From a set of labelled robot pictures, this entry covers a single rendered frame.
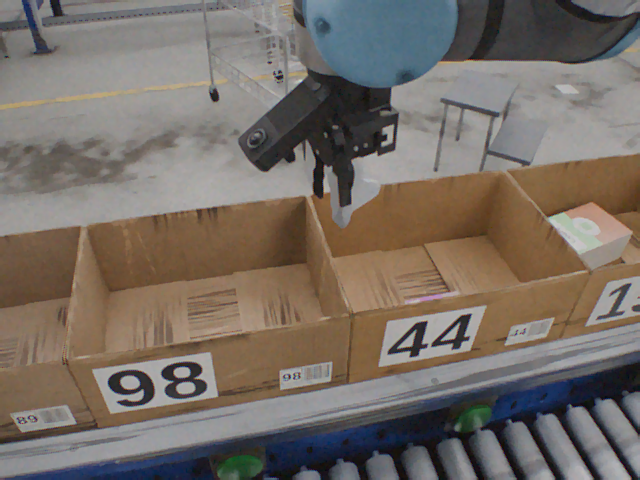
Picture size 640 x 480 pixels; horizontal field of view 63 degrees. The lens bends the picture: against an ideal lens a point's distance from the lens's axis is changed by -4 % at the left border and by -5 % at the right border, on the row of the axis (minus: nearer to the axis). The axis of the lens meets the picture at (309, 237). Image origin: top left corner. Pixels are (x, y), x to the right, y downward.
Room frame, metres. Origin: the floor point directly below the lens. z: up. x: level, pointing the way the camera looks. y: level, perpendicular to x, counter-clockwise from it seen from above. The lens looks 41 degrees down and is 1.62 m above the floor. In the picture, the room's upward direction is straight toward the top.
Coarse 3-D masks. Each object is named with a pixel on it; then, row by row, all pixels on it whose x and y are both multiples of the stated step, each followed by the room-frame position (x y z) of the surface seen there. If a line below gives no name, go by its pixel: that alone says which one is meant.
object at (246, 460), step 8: (232, 456) 0.39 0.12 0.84; (240, 456) 0.39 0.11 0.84; (248, 456) 0.39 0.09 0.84; (224, 464) 0.38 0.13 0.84; (232, 464) 0.38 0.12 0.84; (240, 464) 0.38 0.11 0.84; (248, 464) 0.38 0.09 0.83; (256, 464) 0.39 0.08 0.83; (224, 472) 0.38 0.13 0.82; (232, 472) 0.38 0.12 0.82; (240, 472) 0.38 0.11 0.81; (248, 472) 0.38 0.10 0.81; (256, 472) 0.39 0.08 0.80
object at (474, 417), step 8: (472, 408) 0.47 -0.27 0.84; (480, 408) 0.47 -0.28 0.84; (488, 408) 0.48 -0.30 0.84; (456, 416) 0.47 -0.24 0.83; (464, 416) 0.46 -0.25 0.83; (472, 416) 0.46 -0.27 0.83; (480, 416) 0.47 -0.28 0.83; (488, 416) 0.47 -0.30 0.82; (456, 424) 0.46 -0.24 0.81; (464, 424) 0.46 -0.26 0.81; (472, 424) 0.46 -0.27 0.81; (480, 424) 0.47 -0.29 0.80; (464, 432) 0.46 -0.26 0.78
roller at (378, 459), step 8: (376, 456) 0.44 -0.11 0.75; (384, 456) 0.44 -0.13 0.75; (368, 464) 0.43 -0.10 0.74; (376, 464) 0.43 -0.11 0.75; (384, 464) 0.42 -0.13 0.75; (392, 464) 0.43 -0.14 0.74; (368, 472) 0.42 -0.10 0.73; (376, 472) 0.41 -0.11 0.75; (384, 472) 0.41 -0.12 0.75; (392, 472) 0.41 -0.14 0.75
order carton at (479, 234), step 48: (384, 192) 0.81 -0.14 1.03; (432, 192) 0.83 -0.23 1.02; (480, 192) 0.85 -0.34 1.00; (336, 240) 0.79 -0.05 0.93; (384, 240) 0.81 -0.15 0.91; (432, 240) 0.83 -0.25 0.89; (480, 240) 0.84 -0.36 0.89; (528, 240) 0.74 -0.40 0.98; (384, 288) 0.70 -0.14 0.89; (432, 288) 0.71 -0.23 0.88; (480, 288) 0.70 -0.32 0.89; (528, 288) 0.56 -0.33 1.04; (576, 288) 0.58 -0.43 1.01; (480, 336) 0.55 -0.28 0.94
